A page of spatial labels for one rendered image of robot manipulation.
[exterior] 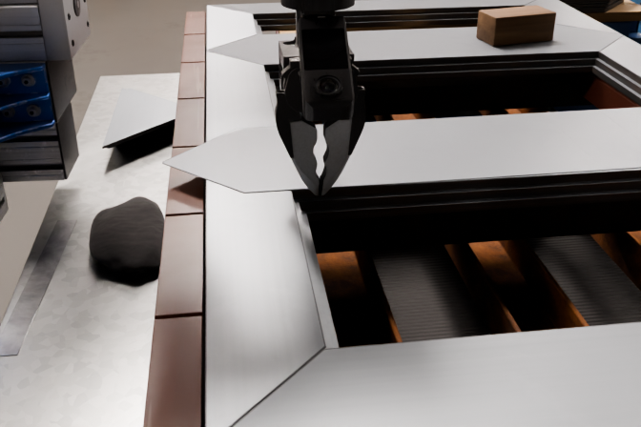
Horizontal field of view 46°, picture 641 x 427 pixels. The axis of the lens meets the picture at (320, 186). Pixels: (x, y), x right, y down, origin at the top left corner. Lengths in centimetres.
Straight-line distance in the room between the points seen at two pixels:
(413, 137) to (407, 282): 32
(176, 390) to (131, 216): 52
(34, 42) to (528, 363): 77
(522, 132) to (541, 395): 48
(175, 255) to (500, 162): 38
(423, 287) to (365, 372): 63
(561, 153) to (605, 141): 7
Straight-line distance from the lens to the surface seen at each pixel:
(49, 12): 108
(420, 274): 121
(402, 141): 92
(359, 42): 133
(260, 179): 82
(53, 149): 114
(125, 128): 134
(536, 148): 94
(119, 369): 84
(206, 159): 88
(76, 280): 100
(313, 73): 68
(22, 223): 265
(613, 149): 96
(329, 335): 61
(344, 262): 98
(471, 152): 90
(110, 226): 105
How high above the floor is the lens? 121
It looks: 27 degrees down
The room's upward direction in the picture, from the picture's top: straight up
